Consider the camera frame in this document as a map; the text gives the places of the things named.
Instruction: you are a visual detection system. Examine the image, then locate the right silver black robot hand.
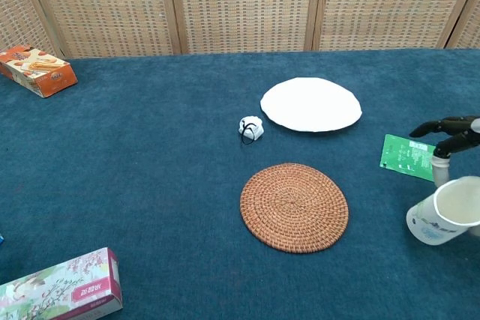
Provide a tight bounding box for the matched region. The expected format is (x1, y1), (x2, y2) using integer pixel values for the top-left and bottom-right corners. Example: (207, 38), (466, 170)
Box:
(408, 115), (480, 188)

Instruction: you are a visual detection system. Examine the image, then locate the white paper cup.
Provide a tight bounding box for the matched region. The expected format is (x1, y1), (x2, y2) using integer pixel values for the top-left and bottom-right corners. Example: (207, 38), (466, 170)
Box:
(406, 175), (480, 247)

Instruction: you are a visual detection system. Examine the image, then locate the round woven rattan coaster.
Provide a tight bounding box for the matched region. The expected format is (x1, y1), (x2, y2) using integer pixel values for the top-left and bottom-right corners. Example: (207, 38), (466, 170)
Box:
(239, 163), (350, 255)

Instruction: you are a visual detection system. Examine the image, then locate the green foil packet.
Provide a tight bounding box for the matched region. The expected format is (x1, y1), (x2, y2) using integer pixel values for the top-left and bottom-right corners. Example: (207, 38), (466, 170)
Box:
(378, 133), (440, 182)

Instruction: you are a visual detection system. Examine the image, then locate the bamboo folding screen panel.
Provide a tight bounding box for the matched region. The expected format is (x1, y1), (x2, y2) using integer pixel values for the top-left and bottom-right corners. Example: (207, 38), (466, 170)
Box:
(305, 0), (478, 52)
(0, 0), (65, 60)
(445, 0), (480, 50)
(166, 0), (324, 55)
(22, 0), (189, 60)

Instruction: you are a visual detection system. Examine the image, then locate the white round plate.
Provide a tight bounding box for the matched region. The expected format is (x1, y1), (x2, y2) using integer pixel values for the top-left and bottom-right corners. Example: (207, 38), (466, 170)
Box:
(259, 76), (363, 133)

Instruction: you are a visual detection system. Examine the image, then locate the white crumpled paper ball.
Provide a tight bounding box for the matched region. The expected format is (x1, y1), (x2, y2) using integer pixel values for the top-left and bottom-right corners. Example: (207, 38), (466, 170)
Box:
(238, 115), (266, 142)

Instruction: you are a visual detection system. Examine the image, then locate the dark blue table cloth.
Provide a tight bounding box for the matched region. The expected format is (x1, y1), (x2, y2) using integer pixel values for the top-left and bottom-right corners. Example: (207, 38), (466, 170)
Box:
(0, 48), (480, 320)

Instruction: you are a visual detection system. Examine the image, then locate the orange biscuit box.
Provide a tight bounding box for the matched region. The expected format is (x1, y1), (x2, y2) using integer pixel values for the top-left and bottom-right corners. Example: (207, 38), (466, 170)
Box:
(0, 45), (79, 99)

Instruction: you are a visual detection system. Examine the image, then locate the pink floral long box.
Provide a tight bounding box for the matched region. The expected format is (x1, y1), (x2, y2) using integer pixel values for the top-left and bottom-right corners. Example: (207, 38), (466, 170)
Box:
(0, 247), (125, 320)

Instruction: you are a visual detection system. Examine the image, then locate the black hair tie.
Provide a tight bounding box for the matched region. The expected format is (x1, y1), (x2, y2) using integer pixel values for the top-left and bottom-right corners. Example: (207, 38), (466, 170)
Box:
(241, 120), (260, 146)

